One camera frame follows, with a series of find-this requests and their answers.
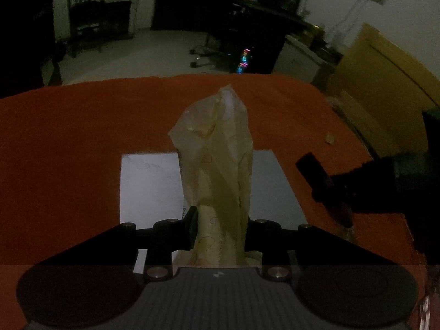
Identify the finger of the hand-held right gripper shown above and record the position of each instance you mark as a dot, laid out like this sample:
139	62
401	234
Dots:
314	173

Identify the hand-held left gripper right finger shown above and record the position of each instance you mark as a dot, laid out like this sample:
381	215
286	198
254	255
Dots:
252	234

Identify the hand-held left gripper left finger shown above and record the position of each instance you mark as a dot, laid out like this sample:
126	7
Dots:
190	228

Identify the translucent plastic bag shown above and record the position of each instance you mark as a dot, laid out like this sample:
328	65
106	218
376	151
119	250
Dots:
215	151

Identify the orange cloth covered desktop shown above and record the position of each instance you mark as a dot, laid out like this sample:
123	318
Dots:
68	151

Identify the small pale scrap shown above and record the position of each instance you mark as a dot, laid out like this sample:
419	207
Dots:
330	139

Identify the white paper sheet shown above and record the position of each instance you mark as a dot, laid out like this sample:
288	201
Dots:
149	185

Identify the yellow cardboard box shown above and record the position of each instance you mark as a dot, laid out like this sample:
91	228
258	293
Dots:
385	86

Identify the white cabinet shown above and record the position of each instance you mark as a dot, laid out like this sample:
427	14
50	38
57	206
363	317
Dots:
302	58

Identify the computer tower with coloured lights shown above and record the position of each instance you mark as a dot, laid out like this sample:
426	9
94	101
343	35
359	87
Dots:
244	61

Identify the dark computer desk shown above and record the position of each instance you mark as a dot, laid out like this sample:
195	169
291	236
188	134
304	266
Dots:
264	31

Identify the black metal shelf rack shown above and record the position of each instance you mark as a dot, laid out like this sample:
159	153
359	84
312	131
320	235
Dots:
99	13

